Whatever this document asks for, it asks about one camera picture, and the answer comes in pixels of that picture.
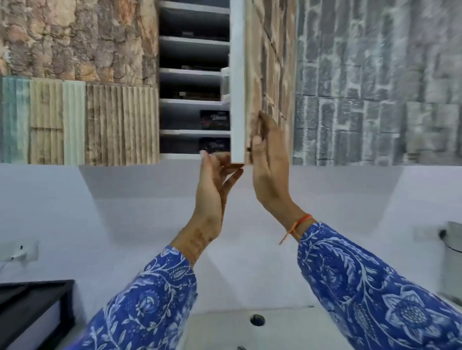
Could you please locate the person's left hand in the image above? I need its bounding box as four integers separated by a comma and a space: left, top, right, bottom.
188, 150, 245, 241

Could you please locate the person's right hand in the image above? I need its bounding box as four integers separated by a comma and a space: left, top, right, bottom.
251, 110, 308, 231

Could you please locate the person's left forearm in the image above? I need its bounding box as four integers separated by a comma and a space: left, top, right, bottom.
69, 224, 198, 350

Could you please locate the person's right forearm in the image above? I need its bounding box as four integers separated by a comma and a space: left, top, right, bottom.
285, 213, 462, 350

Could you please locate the black box with white print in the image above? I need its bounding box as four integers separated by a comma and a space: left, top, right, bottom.
199, 137, 231, 154

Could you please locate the black box with red print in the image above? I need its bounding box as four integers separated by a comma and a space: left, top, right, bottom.
200, 110, 231, 131

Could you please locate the orange wrist thread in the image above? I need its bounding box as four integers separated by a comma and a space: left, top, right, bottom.
279, 214, 313, 246

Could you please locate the brown fluted sample panel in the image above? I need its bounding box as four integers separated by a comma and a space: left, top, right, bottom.
84, 83, 160, 167

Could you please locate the grey brick-textured cabinet door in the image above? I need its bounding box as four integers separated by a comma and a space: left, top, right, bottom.
292, 0, 462, 167

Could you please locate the pale green fluted sample panel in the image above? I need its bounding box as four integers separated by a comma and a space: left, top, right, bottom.
63, 81, 87, 166

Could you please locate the white sink basin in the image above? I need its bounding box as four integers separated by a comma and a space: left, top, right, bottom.
179, 306, 356, 350

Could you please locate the beige fluted sample panel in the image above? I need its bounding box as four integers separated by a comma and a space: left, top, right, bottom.
30, 78, 66, 166

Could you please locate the brown stone-textured cabinet door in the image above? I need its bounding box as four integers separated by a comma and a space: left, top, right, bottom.
0, 0, 160, 167

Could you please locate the teal fluted sample panel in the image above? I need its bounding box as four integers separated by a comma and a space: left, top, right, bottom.
0, 76, 32, 164

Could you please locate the black framed table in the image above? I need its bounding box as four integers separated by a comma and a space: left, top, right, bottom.
0, 279, 76, 350

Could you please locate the white wall cabinet with shelves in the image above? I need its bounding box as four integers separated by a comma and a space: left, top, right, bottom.
157, 0, 232, 161

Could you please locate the white wall socket with plug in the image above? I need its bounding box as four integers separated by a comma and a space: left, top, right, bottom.
0, 241, 39, 269

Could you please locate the steel wall-mounted container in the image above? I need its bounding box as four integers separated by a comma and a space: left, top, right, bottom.
438, 221, 462, 305

